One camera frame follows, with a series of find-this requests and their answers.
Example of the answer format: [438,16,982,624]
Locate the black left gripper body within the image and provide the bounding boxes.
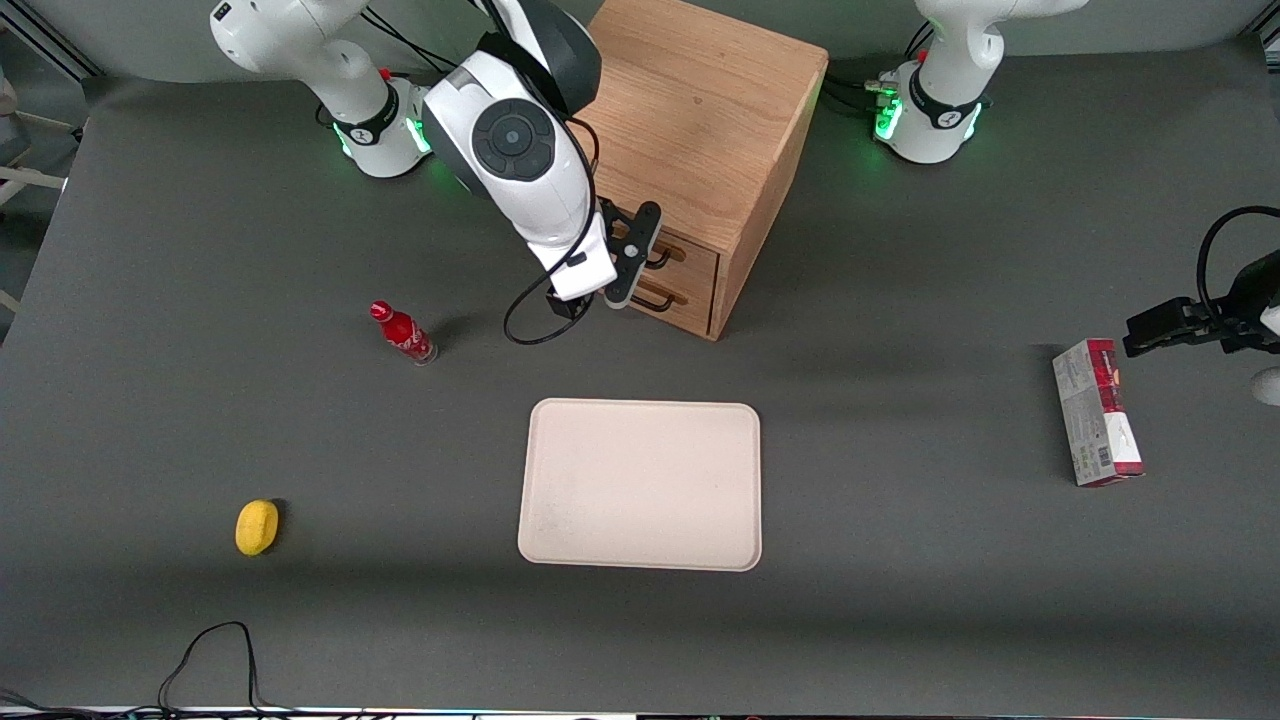
[1224,252,1280,354]

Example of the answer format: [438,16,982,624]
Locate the wooden drawer with black handle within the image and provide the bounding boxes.
[612,215,723,297]
[628,268,720,340]

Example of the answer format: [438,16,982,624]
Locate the wooden drawer cabinet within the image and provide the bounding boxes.
[578,0,830,343]

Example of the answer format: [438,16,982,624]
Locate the grey and red carton box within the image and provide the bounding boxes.
[1052,338,1147,489]

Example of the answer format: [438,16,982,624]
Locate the red cola bottle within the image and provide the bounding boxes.
[369,300,440,368]

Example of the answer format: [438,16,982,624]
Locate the beige plastic tray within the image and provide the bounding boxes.
[517,398,763,573]

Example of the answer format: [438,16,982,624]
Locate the yellow lemon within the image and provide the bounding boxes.
[235,499,282,557]

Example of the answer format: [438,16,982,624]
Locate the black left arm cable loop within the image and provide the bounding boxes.
[1196,205,1280,323]

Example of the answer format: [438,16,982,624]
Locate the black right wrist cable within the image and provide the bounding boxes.
[502,115,602,347]

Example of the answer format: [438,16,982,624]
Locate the black right arm base cables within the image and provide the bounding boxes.
[362,5,451,81]

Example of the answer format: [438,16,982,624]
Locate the black arm base cables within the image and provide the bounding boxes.
[824,20,937,119]
[362,5,451,81]

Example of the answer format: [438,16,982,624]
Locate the black left arm base cables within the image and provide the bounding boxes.
[824,20,937,119]

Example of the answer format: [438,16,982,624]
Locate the black cable loop on table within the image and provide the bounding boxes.
[0,620,301,720]

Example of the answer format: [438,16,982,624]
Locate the grey metal frame bar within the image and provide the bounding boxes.
[0,0,103,81]

